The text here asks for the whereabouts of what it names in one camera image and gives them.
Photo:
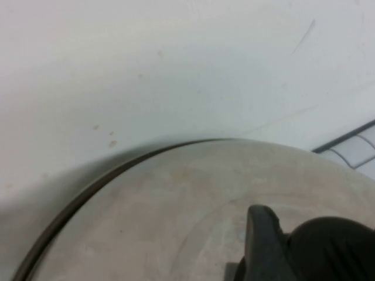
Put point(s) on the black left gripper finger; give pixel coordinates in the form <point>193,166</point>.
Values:
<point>262,243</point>

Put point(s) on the stainless steel lid black knob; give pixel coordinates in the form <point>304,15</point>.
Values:
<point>146,219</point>

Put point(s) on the white black-checked tablecloth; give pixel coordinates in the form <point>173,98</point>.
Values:
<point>354,149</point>

